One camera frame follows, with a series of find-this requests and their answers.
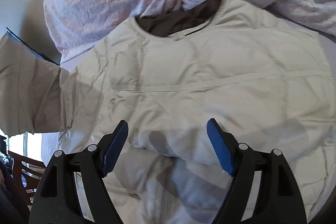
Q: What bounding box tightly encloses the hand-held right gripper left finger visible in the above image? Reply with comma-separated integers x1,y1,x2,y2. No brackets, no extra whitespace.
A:
28,120,129,224

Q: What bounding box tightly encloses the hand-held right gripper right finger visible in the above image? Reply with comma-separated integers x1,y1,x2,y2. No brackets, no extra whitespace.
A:
206,118,307,224

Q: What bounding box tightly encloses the cream puffer jacket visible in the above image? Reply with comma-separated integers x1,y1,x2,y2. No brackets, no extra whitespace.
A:
0,0,336,224

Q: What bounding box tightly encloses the wooden chair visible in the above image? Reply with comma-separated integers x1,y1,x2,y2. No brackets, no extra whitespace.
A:
7,150,46,222

